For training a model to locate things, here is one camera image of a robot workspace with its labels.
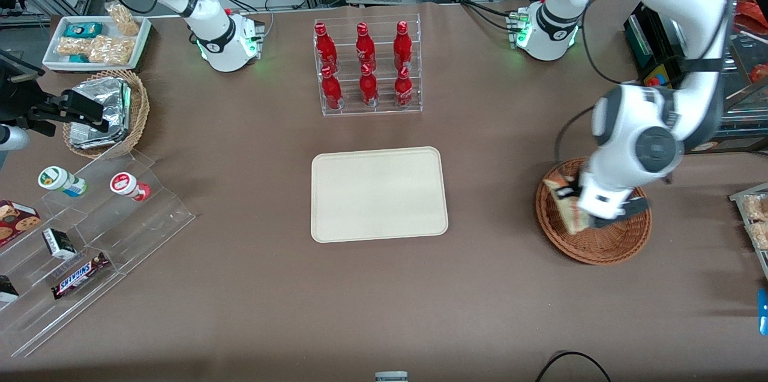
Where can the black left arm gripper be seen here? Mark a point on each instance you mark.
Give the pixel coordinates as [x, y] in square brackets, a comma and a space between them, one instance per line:
[565, 192]

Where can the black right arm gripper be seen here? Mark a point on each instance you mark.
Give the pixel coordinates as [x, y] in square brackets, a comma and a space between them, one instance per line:
[17, 96]

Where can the triangular sandwich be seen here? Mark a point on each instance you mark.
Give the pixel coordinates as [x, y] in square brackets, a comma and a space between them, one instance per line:
[570, 217]

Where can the light tan wicker basket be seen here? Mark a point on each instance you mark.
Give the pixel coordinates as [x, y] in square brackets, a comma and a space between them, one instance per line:
[139, 112]

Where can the brown wicker basket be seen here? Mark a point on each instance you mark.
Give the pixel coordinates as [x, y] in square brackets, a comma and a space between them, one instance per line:
[600, 247]

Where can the white rectangular snack tray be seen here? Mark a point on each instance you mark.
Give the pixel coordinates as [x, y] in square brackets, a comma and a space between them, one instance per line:
[54, 58]

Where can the beige rectangular tray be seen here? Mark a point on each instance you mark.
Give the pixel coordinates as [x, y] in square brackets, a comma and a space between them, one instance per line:
[379, 195]

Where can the silver foil wrapped pack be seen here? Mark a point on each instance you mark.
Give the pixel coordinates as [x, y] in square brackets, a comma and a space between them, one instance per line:
[108, 97]
[90, 140]

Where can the small teal snack box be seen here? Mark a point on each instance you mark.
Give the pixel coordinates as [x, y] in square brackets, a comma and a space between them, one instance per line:
[78, 59]

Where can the clear bag of snacks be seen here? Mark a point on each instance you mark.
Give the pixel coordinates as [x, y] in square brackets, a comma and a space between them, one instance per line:
[72, 47]
[124, 19]
[111, 50]

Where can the green lid white cup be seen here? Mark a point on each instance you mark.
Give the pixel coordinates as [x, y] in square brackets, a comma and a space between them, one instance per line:
[57, 180]

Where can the red lid white cup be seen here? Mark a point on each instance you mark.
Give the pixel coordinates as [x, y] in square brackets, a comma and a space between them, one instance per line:
[126, 184]

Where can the clear acrylic stepped shelf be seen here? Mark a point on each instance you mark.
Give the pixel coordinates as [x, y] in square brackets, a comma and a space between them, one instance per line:
[138, 232]

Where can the red cookie box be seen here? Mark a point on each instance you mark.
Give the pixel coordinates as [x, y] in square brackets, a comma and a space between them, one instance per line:
[15, 221]

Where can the small black white box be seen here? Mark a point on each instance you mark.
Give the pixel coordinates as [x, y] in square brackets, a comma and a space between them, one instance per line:
[59, 243]

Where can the brown snickers bar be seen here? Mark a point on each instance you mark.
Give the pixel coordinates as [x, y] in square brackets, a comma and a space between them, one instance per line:
[79, 276]

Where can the black countertop appliance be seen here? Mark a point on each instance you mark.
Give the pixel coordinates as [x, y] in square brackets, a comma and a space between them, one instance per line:
[651, 49]

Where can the clear bag of pastry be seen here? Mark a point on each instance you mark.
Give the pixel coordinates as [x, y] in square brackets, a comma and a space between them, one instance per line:
[757, 207]
[761, 235]

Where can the black white snack pack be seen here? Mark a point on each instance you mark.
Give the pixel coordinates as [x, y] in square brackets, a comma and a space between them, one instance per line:
[7, 289]

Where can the red cola bottle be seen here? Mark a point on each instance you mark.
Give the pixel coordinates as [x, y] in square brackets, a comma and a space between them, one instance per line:
[403, 89]
[331, 91]
[365, 46]
[402, 45]
[324, 46]
[368, 88]

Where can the clear acrylic bottle rack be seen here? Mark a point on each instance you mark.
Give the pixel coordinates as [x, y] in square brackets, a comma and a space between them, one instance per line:
[384, 109]

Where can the blue plastic object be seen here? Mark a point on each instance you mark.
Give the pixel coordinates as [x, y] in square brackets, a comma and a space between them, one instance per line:
[763, 310]

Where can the grey metal object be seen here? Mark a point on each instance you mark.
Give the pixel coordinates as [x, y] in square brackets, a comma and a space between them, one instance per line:
[391, 376]

